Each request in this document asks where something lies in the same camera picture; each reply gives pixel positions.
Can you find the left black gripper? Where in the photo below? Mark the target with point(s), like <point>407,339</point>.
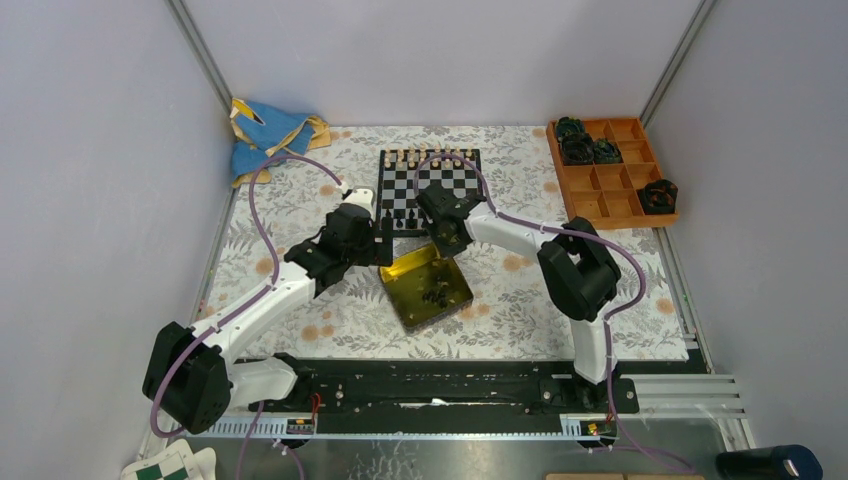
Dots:
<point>372,258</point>

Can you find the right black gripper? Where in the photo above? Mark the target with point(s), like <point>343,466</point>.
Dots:
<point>447,251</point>

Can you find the yellow metal tray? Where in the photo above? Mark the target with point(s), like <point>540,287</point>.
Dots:
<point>411,275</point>

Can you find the black white chess board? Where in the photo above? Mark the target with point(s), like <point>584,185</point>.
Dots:
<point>395,184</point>

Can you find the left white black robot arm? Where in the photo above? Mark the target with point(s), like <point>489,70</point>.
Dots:
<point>194,374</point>

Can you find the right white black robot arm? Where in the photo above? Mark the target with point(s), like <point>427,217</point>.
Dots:
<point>579,273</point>

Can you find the black chess pieces in tray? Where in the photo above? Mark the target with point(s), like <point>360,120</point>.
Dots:
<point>439,296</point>

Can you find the black coiled part middle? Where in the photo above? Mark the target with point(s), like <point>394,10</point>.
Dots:
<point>577,149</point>

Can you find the black coiled part top left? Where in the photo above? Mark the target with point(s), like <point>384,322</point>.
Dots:
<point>567,126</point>

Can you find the orange compartment organizer tray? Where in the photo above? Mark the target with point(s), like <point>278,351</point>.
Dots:
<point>608,195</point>

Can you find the black coiled part in organizer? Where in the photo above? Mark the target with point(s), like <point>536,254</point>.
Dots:
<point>606,152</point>

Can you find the blue yellow cloth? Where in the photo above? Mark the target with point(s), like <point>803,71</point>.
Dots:
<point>263,131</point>

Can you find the black part at tray edge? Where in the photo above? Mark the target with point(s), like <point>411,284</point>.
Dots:
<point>658,197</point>

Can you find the green white checkered paper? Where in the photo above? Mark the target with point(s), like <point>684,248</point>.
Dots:
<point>176,462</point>

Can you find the black mounting base rail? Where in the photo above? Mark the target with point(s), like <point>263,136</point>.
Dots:
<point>346,385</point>

